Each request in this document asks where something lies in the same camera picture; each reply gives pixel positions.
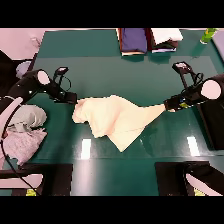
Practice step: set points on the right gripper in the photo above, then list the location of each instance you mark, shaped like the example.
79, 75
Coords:
172, 103

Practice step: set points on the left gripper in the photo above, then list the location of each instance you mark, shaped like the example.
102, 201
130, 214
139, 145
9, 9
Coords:
67, 97

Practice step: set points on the cream T-shirt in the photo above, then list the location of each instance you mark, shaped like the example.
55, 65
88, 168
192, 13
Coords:
115, 120

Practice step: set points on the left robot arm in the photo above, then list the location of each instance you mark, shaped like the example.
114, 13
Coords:
28, 85

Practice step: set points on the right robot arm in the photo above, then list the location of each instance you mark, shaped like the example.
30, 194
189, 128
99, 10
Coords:
209, 90

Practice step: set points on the grey garment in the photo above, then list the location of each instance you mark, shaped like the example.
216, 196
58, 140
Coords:
28, 116

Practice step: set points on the dark brown garment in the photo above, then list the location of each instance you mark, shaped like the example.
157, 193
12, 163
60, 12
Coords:
166, 45

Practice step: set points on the pink garment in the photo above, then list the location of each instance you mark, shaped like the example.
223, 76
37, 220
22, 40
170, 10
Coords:
21, 145

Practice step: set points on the red garment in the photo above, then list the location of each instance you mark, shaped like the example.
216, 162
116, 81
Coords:
149, 40

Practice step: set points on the white garment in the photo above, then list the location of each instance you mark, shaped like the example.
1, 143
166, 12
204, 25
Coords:
166, 34

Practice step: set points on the blue garment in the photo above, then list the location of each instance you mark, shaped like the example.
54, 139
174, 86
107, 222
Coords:
134, 40

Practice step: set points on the green object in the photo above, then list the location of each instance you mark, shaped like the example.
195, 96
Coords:
208, 35

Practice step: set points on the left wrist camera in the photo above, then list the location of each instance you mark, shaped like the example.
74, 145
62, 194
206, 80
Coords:
61, 71

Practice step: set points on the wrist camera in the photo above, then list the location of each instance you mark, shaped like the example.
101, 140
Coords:
182, 66
61, 71

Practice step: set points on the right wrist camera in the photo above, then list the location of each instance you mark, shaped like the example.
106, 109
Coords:
182, 66

